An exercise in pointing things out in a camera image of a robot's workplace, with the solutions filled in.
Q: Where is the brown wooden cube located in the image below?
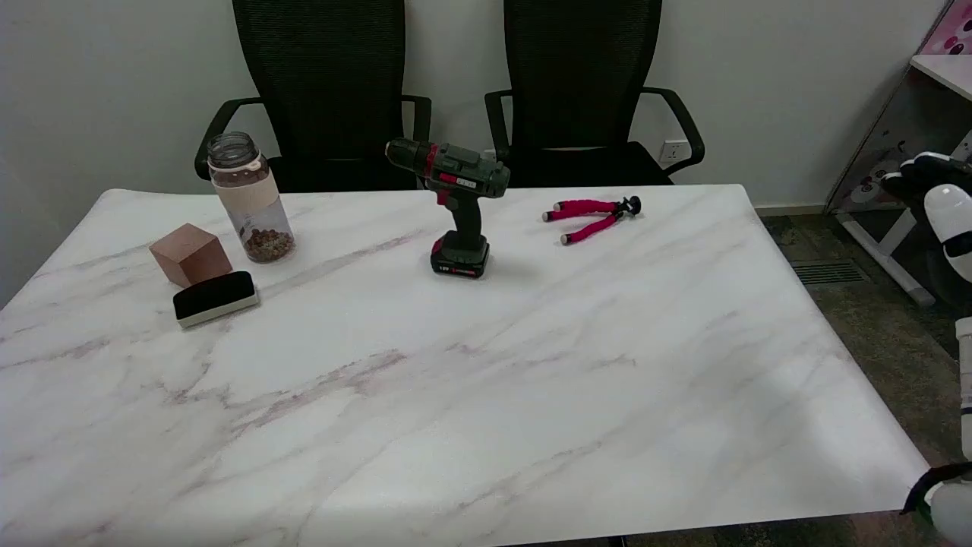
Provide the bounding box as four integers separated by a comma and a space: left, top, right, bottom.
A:
149, 223, 234, 289

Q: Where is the white desk with cartoon panel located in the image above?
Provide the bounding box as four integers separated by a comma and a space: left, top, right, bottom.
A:
824, 55, 972, 307

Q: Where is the black white board eraser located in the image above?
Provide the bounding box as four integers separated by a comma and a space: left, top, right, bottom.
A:
172, 270, 260, 329

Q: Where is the pink printed board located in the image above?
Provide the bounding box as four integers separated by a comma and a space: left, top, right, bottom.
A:
921, 0, 972, 56

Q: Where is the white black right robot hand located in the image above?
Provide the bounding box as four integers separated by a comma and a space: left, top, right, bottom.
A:
881, 151, 972, 283

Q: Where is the green black power screwdriver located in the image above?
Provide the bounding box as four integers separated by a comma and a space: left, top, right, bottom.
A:
385, 138, 511, 280

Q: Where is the clear bottle with beige band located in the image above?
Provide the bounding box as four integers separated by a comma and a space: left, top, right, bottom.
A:
207, 131, 296, 264

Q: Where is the black mesh office chair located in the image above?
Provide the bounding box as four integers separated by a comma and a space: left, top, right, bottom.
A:
194, 0, 432, 192
484, 0, 705, 188

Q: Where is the dark floor vent grille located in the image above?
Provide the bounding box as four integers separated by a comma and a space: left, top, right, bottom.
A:
790, 260, 868, 286

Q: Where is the pink flexible mini tripod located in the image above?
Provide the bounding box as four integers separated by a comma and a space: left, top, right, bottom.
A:
542, 195, 642, 245

